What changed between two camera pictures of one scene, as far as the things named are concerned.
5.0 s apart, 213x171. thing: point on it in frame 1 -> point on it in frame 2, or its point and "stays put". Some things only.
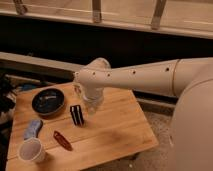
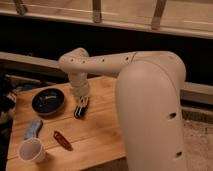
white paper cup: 31,150 stays put
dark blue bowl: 48,101 stays put
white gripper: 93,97 -> 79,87
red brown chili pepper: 62,140 stays put
